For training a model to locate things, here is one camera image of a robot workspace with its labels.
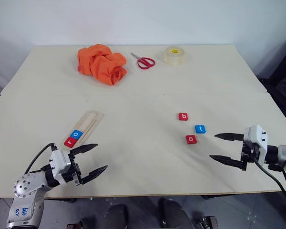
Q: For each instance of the wooden letter tray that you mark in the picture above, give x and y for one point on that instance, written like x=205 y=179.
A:
x=85 y=119

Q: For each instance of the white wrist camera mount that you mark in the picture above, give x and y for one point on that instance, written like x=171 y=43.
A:
x=57 y=162
x=256 y=136

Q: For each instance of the red letter tile o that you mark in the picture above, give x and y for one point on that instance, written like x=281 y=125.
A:
x=191 y=139

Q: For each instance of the blue letter tile t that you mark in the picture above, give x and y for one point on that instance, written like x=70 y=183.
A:
x=200 y=129

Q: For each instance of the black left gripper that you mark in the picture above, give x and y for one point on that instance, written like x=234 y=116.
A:
x=74 y=173

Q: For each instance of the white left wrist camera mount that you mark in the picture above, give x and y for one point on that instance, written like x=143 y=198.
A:
x=57 y=162

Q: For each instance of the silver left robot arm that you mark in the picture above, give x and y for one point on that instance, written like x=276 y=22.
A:
x=26 y=186

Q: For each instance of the red letter tile b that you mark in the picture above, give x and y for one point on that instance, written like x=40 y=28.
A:
x=183 y=117

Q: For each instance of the red letter tile r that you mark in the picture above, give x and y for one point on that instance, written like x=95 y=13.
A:
x=70 y=142

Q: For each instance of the crumpled orange cloth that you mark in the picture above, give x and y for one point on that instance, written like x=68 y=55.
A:
x=100 y=64

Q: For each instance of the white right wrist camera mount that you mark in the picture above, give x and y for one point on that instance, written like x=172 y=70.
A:
x=256 y=136

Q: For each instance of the black table support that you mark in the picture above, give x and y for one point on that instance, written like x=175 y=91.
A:
x=70 y=200
x=209 y=197

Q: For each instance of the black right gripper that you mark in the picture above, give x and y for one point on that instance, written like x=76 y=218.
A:
x=249 y=152

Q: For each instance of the clear packing tape roll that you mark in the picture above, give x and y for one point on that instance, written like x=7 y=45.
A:
x=175 y=60

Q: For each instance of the blue letter tile o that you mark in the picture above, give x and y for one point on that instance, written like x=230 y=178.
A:
x=76 y=134

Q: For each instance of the dark reddish base bracket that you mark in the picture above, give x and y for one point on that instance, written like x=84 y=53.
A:
x=207 y=223
x=83 y=223

